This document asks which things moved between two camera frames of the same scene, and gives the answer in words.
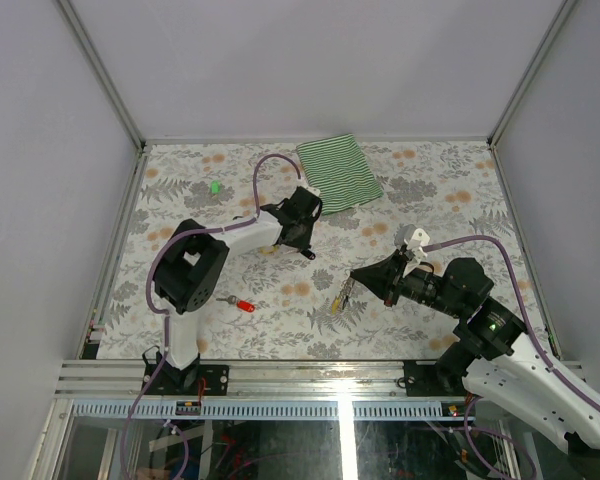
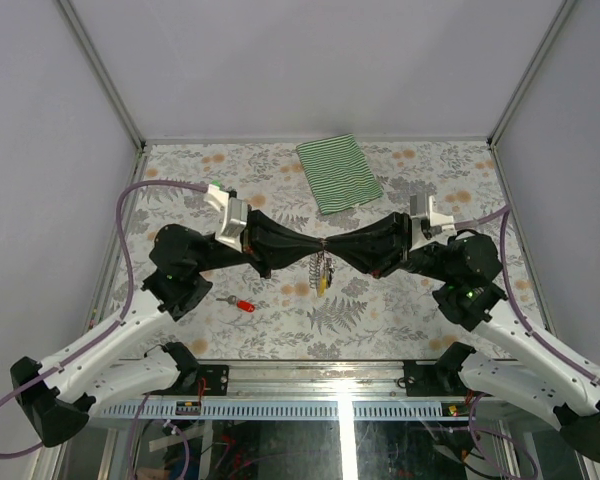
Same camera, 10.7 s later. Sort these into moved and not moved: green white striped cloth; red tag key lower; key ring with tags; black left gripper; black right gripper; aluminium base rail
Moved: black right gripper; key ring with tags; black left gripper
Not moved: green white striped cloth; red tag key lower; aluminium base rail
